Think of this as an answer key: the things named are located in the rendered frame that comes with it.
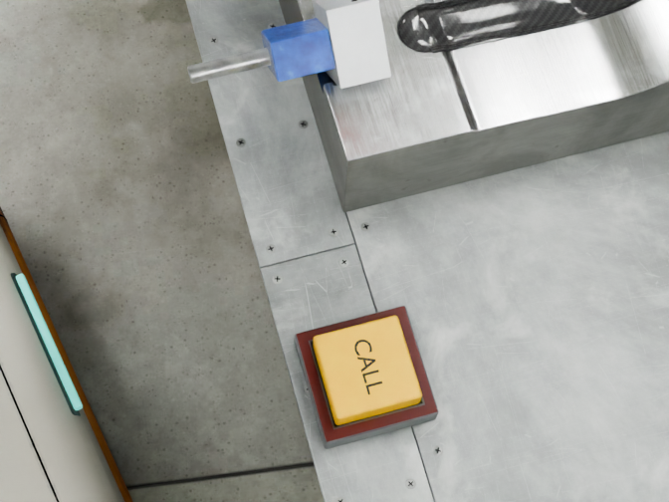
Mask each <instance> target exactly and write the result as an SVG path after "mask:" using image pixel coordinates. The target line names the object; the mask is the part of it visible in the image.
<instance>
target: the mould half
mask: <svg viewBox="0 0 669 502"><path fill-rule="evenodd" d="M442 1H446V0H378V3H379V9H380V15H381V20H382V26H383V32H384V38H385V44H386V49H387V55H388V61H389V67H390V73H391V77H390V78H386V79H381V80H377V81H373V82H369V83H365V84H361V85H356V86H352V87H348V88H344V89H341V88H340V87H339V86H334V83H328V84H324V93H323V91H322V88H321V85H320V82H319V78H318V75H317V74H313V75H308V76H304V77H302V78H303V81H304V85H305V88H306V91H307V94H308V98H309V101H310V104H311V107H312V111H313V114H314V117H315V120H316V124H317V127H318V130H319V133H320V137H321V140H322V143H323V147H324V150H325V153H326V156H327V160H328V163H329V166H330V169H331V173H332V176H333V179H334V185H335V188H336V191H337V194H338V198H339V201H340V204H341V208H342V211H343V212H348V211H352V210H356V209H359V208H363V207H367V206H371V205H375V204H379V203H383V202H387V201H391V200H395V199H399V198H403V197H407V196H411V195H415V194H419V193H423V192H427V191H431V190H435V189H439V188H443V187H447V186H451V185H455V184H459V183H463V182H467V181H471V180H475V179H479V178H483V177H487V176H491V175H495V174H499V173H503V172H507V171H511V170H515V169H519V168H523V167H527V166H531V165H535V164H539V163H543V162H547V161H550V160H554V159H558V158H562V157H566V156H570V155H574V154H578V153H582V152H586V151H590V150H594V149H598V148H602V147H606V146H610V145H614V144H618V143H622V142H626V141H630V140H634V139H638V138H642V137H646V136H650V135H654V134H657V133H661V132H665V131H669V0H643V1H641V2H639V3H636V4H634V5H631V6H629V7H627V8H624V9H622V10H619V11H617V12H614V13H611V14H608V15H606V16H603V17H600V18H596V19H593V20H590V21H586V22H582V23H578V24H573V25H569V26H564V27H560V28H555V29H551V30H546V31H541V32H537V33H533V34H528V35H523V36H518V37H513V38H508V39H503V40H499V41H494V42H489V43H484V44H480V45H475V46H471V47H466V48H462V49H458V50H453V51H442V52H437V53H431V52H429V53H421V52H416V51H414V50H411V49H410V48H408V47H407V46H405V44H404V43H403V42H402V41H401V39H400V37H399V34H398V23H399V21H400V19H401V17H402V16H403V15H404V13H406V12H407V11H409V10H410V9H413V8H416V5H419V4H424V3H437V2H442ZM279 3H280V6H281V9H282V13H283V16H284V19H285V23H286V25H288V24H293V23H297V22H301V21H306V20H310V19H314V18H316V16H315V11H314V5H313V0H279Z"/></svg>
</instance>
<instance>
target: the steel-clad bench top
mask: <svg viewBox="0 0 669 502"><path fill-rule="evenodd" d="M186 4H187V8H188V11H189V15H190V19H191V22H192V26H193V29H194V33H195V37H196V40H197V44H198V47H199V51H200V55H201V58H202V62H203V63H204V62H208V61H212V60H217V59H221V58H225V57H230V56H234V55H238V54H242V53H247V52H251V51H255V50H260V49H264V45H263V41H262V36H261V32H262V31H263V30H267V29H271V28H275V27H280V26H284V25H286V23H285V19H284V16H283V13H282V9H281V6H280V3H279V0H186ZM208 84H209V87H210V91H211V94H212V98H213V102H214V105H215V109H216V113H217V116H218V120H219V123H220V126H221V130H222V133H223V137H224V141H225V144H226V148H227V151H228V155H229V159H230V162H231V166H232V169H233V173H234V177H235V180H236V184H237V188H238V191H239V195H240V198H241V202H242V206H243V209H244V213H245V217H246V220H247V224H248V227H249V231H250V235H251V238H252V242H253V245H254V249H255V253H256V256H257V260H258V264H259V267H260V271H261V274H262V278H263V282H264V285H265V289H266V293H267V296H268V300H269V303H270V307H271V311H272V314H273V318H274V321H275V325H276V329H277V332H278V336H279V340H280V343H281V347H282V350H283V354H284V358H285V361H286V365H287V369H288V372H289V376H290V379H291V383H292V387H293V390H294V394H295V397H296V401H297V405H298V408H299V412H300V416H301V419H302V423H303V426H304V430H305V434H306V437H307V441H308V444H309V448H310V452H311V455H312V459H313V463H314V465H315V469H316V472H317V476H318V480H319V483H320V487H321V491H322V494H323V498H324V501H325V502H434V501H435V502H669V131H665V132H661V133H657V134H654V135H650V136H646V137H642V138H638V139H634V140H630V141H626V142H622V143H618V144H614V145H610V146H606V147H602V148H598V149H594V150H590V151H586V152H582V153H578V154H574V155H570V156H566V157H562V158H558V159H554V160H550V161H547V162H543V163H539V164H535V165H531V166H527V167H523V168H519V169H515V170H511V171H507V172H503V173H499V174H495V175H491V176H487V177H483V178H479V179H475V180H471V181H467V182H463V183H459V184H455V185H451V186H447V187H443V188H439V189H435V190H431V191H427V192H423V193H419V194H415V195H411V196H407V197H403V198H399V199H395V200H391V201H387V202H383V203H379V204H375V205H371V206H367V207H363V208H359V209H356V210H352V211H348V212H347V213H346V214H345V212H343V211H342V208H341V204H340V201H339V198H338V194H337V191H336V188H335V182H334V179H333V176H332V173H331V169H330V166H329V163H328V160H327V156H326V153H325V150H324V147H323V143H322V140H321V137H320V133H319V130H318V127H317V124H316V120H315V117H314V114H313V111H312V107H311V104H310V101H309V98H308V94H307V91H306V88H305V85H304V81H303V78H302V77H300V78H296V79H292V80H287V81H283V82H278V81H277V79H276V78H275V76H274V75H273V73H272V72H271V71H270V69H269V68H268V66H266V67H262V68H258V69H253V70H249V71H245V72H241V73H236V74H232V75H228V76H224V77H219V78H215V79H211V80H208ZM346 217H347V218H346ZM347 220H348V221H347ZM348 223H349V224H348ZM349 225H350V227H349ZM350 229H351V231H350ZM351 232H352V234H351ZM352 235H353V237H352ZM353 239H354V240H353ZM354 242H355V245H356V247H355V245H354ZM356 248H357V250H356ZM357 252H358V253H357ZM358 255H359V257H358ZM359 258H360V260H359ZM360 261H361V263H360ZM361 265H362V267H361ZM362 268H363V270H362ZM363 271H364V273H363ZM364 274H365V276H364ZM365 278H366V280H365ZM366 281H367V283H366ZM367 284H368V286H367ZM368 287H369V289H368ZM369 291H370V293H369ZM370 294H371V296H370ZM371 297H372V299H371ZM372 300H373V302H372ZM373 304H374V306H373ZM400 306H405V308H406V310H407V313H408V317H409V320H410V323H411V326H412V329H413V332H414V336H415V339H416V342H417V345H418V348H419V351H420V355H421V358H422V361H423V363H424V366H425V369H426V373H427V376H428V379H429V382H430V385H431V388H432V391H433V395H434V398H435V401H436V404H437V407H438V410H439V412H438V414H437V417H436V419H434V420H431V421H427V422H424V423H420V424H416V425H413V426H412V428H411V426H409V427H405V428H402V429H398V430H394V431H391V432H387V433H383V434H380V435H376V436H373V437H370V438H366V439H362V440H359V441H355V442H351V443H348V444H344V445H340V446H337V447H333V448H329V449H325V447H324V444H323V440H322V437H321V433H320V430H319V426H318V422H317V419H316V415H315V412H314V408H313V405H312V401H311V398H310V394H309V390H308V387H307V383H306V380H305V376H304V373H303V369H302V365H301V362H300V358H299V355H298V351H297V348H296V344H295V334H297V333H301V332H305V331H308V330H312V329H316V328H320V327H324V326H328V325H331V324H335V323H339V322H343V321H347V320H351V319H354V318H358V317H362V316H366V315H370V314H373V313H377V312H381V311H385V310H389V309H393V308H396V307H400ZM374 307H375V309H374ZM375 310H376V312H375ZM412 430H413V432H412ZM413 433H414V435H413ZM414 436H415V438H414ZM415 439H416V441H415ZM416 443H417V445H416ZM417 446H418V448H417ZM418 449H419V451H418ZM419 452H420V454H419ZM420 456H421V458H420ZM421 459H422V461H421ZM422 462H423V464H422ZM423 465H424V467H423ZM424 469H425V471H424ZM425 472H426V474H425ZM426 475H427V477H426ZM427 478H428V480H427ZM428 482H429V484H428ZM429 485H430V487H429ZM430 488H431V490H430ZM431 491H432V493H431ZM432 495H433V497H432ZM433 498H434V500H433Z"/></svg>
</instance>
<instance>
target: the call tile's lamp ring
mask: <svg viewBox="0 0 669 502"><path fill-rule="evenodd" d="M390 316H397V317H398V320H399V323H400V326H401V329H402V332H403V336H404V339H405V342H406V345H407V348H408V351H409V354H410V357H411V360H412V363H413V367H414V370H415V373H416V376H417V379H418V383H419V386H420V389H421V392H422V396H423V399H424V402H425V405H421V406H417V407H414V408H410V409H406V410H403V411H399V412H396V413H393V414H389V415H385V416H382V417H378V418H374V419H371V420H367V421H363V422H360V423H356V424H352V425H349V426H345V427H341V428H337V429H333V425H332V422H331V418H330V415H329V411H328V408H327V404H326V400H325V397H324V393H323V390H322V386H321V383H320V379H319V376H318V372H317V369H316V365H315V362H314V358H313V355H312V351H311V348H310V344H309V341H310V340H313V339H314V337H315V336H318V335H322V334H325V333H329V332H333V331H337V330H341V329H345V328H348V327H352V326H356V325H360V324H364V323H367V322H371V321H375V320H379V319H383V318H387V317H390ZM297 339H298V342H299V346H300V349H301V353H302V357H303V360H304V364H305V367H306V371H307V374H308V378H309V381H310V385H311V389H312V392H313V396H314V399H315V403H316V406H317V410H318V413H319V417H320V420H321V424H322V428H323V431H324V435H325V438H326V442H329V441H333V440H337V439H340V438H344V437H348V436H351V435H355V434H359V433H362V432H366V431H370V430H373V429H377V428H381V427H383V426H387V425H391V424H394V423H398V422H402V421H405V420H409V419H413V418H416V417H420V416H424V415H427V414H431V413H435V412H438V410H437V407H436V404H435V401H434V398H433V394H432V391H431V388H430V385H429V382H428V379H427V375H426V372H425V369H424V366H423V363H422V361H421V357H420V354H419V351H418V348H417V345H416V342H415V338H414V335H413V332H412V329H411V326H410V323H409V320H408V316H407V313H406V310H405V307H404V306H402V307H398V308H395V309H391V310H387V311H383V312H379V313H375V314H372V315H368V316H364V317H360V318H356V319H352V320H349V321H345V322H341V323H337V324H333V325H329V326H326V327H322V328H318V329H314V330H310V331H306V332H303V333H299V334H297Z"/></svg>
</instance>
